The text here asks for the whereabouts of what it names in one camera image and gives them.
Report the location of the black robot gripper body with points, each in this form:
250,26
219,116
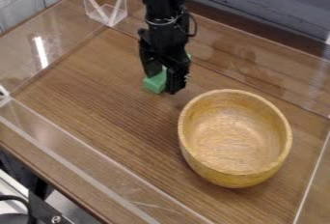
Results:
167,37

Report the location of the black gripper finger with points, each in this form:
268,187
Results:
151,64
176,78

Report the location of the green rectangular block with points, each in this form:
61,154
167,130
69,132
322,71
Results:
155,84

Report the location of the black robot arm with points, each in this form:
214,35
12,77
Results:
166,10

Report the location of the brown wooden bowl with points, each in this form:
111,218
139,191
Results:
235,137

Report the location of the clear acrylic tray walls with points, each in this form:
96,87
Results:
99,137

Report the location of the clear acrylic corner bracket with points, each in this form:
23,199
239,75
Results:
107,14

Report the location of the black metal clamp bracket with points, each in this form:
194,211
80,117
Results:
41,213

